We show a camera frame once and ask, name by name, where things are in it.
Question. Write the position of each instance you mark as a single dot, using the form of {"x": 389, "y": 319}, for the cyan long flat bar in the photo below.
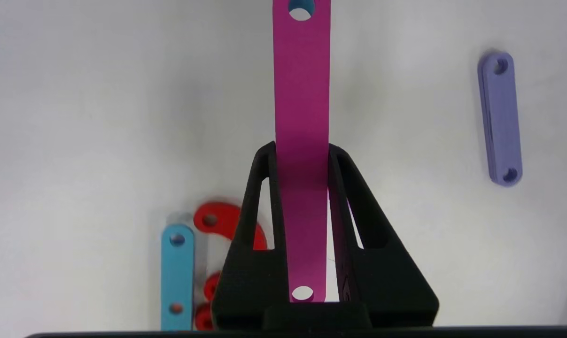
{"x": 177, "y": 272}

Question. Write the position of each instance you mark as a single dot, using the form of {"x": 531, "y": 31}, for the pink long bar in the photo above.
{"x": 302, "y": 94}

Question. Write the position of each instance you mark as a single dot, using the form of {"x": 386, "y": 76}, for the purple short bar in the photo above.
{"x": 499, "y": 117}

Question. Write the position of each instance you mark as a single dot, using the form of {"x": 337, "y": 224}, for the large red arc piece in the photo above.
{"x": 224, "y": 213}
{"x": 203, "y": 321}

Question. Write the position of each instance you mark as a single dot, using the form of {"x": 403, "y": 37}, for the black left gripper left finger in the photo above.
{"x": 245, "y": 281}

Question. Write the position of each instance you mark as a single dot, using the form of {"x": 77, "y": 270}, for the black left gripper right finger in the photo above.
{"x": 386, "y": 281}

